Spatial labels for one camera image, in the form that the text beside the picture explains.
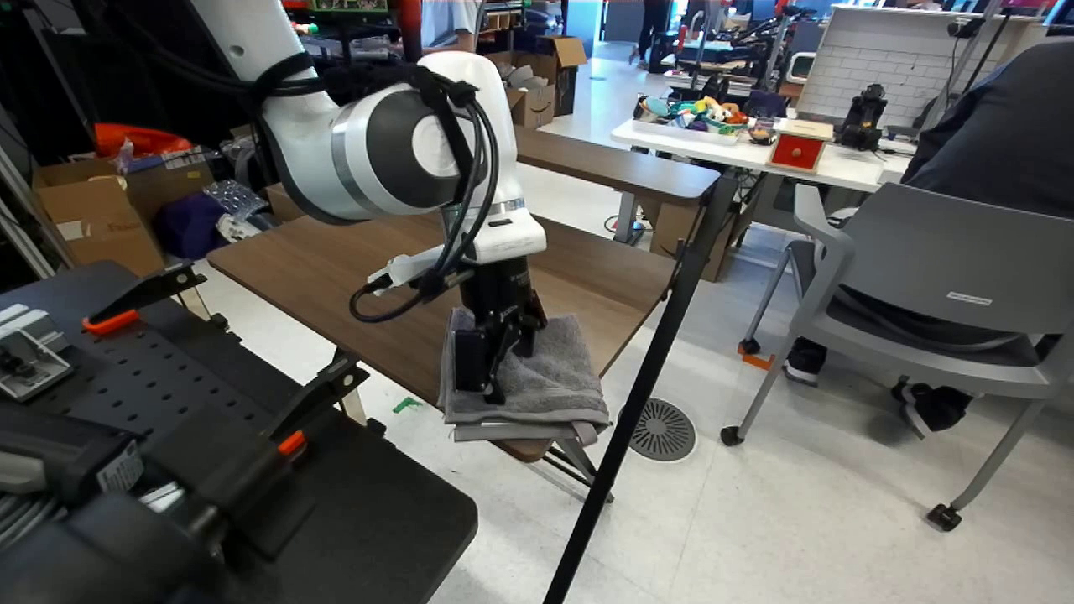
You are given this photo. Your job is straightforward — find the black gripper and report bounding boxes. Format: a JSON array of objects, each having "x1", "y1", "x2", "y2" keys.
[{"x1": 452, "y1": 259, "x2": 546, "y2": 407}]

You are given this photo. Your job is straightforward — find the grey towel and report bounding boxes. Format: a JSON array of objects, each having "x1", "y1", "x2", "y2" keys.
[{"x1": 435, "y1": 309, "x2": 609, "y2": 447}]

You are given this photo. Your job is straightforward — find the black perforated robot base table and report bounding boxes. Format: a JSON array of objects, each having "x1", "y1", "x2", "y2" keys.
[{"x1": 0, "y1": 263, "x2": 477, "y2": 604}]

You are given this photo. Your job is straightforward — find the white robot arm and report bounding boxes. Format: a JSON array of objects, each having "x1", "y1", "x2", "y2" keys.
[{"x1": 191, "y1": 0, "x2": 546, "y2": 401}]

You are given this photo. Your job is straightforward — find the long wooden bench table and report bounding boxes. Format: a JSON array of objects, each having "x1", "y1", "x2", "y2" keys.
[{"x1": 518, "y1": 128, "x2": 717, "y2": 201}]

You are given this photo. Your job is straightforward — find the orange black clamp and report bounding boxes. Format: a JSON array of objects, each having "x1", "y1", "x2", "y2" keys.
[
  {"x1": 193, "y1": 356, "x2": 364, "y2": 560},
  {"x1": 79, "y1": 264, "x2": 206, "y2": 337}
]

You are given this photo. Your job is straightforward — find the red small box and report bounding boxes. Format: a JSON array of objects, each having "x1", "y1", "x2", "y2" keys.
[{"x1": 773, "y1": 134, "x2": 824, "y2": 172}]

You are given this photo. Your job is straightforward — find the cardboard boxes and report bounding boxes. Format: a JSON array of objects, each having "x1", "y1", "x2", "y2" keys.
[{"x1": 34, "y1": 156, "x2": 211, "y2": 275}]

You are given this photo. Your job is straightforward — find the white cluttered table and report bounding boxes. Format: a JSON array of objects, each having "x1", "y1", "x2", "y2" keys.
[{"x1": 609, "y1": 122, "x2": 905, "y2": 192}]

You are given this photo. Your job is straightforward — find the grey office chair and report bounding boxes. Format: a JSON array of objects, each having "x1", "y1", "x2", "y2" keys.
[{"x1": 721, "y1": 183, "x2": 1074, "y2": 530}]

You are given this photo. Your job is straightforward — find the seated person dark shirt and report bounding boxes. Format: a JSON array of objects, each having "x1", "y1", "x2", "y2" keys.
[{"x1": 901, "y1": 35, "x2": 1074, "y2": 217}]

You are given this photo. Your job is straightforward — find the black camera stand pole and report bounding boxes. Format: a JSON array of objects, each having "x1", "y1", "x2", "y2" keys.
[{"x1": 541, "y1": 167, "x2": 746, "y2": 604}]

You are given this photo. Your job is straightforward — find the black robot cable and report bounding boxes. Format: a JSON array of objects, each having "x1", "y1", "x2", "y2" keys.
[{"x1": 345, "y1": 62, "x2": 504, "y2": 328}]

